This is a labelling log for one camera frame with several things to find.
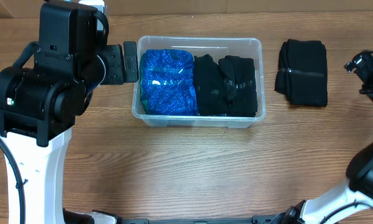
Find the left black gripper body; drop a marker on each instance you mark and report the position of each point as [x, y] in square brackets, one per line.
[112, 68]

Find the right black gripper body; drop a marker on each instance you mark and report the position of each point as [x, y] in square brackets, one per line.
[372, 75]

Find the blue sequin fabric bundle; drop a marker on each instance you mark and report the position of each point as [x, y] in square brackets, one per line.
[166, 83]

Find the large black garment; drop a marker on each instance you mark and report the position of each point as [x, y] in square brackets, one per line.
[303, 73]

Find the small black garment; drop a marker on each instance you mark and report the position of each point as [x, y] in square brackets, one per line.
[240, 85]

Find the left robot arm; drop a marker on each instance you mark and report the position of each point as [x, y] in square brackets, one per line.
[42, 93]

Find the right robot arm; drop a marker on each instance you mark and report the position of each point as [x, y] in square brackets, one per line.
[354, 194]

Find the clear plastic storage bin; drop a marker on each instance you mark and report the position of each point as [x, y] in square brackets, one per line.
[217, 47]

